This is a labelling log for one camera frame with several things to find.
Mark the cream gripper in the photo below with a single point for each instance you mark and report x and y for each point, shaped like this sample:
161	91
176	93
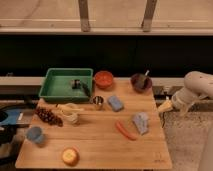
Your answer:
165	106

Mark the yellow banana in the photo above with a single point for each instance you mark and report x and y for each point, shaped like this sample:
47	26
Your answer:
69	108

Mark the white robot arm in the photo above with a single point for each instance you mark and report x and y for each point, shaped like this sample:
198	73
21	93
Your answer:
197	86

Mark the small metal cup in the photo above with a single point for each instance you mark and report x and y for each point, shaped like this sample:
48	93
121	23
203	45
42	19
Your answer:
98	102

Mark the clear plastic cup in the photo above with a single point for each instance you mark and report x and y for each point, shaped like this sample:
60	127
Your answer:
73	118

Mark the blue plastic cup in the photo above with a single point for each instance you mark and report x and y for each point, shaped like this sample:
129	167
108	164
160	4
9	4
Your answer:
35	135

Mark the blue grey cloth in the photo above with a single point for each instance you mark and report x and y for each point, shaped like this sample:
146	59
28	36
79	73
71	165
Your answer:
141	122

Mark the dark purple bowl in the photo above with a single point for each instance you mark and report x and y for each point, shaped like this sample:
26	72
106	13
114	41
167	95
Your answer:
141	82

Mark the orange carrot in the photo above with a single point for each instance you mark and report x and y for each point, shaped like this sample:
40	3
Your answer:
124	131

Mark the blue sponge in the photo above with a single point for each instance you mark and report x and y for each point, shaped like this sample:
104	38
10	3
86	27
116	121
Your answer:
115	103

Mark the orange bowl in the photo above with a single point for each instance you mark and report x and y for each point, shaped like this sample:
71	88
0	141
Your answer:
104	79

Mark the small dark object in tray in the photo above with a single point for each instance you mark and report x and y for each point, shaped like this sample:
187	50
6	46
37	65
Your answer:
78	84

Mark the green plastic tray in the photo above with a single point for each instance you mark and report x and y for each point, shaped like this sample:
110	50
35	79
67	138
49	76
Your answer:
56	86

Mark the yellow orange apple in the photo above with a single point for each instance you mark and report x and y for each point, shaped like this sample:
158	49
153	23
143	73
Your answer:
70	156

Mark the bunch of dark grapes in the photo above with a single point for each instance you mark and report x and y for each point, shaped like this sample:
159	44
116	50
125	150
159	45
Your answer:
48	117

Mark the blue black device at left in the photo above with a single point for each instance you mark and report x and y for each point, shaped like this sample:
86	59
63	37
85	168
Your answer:
14	122

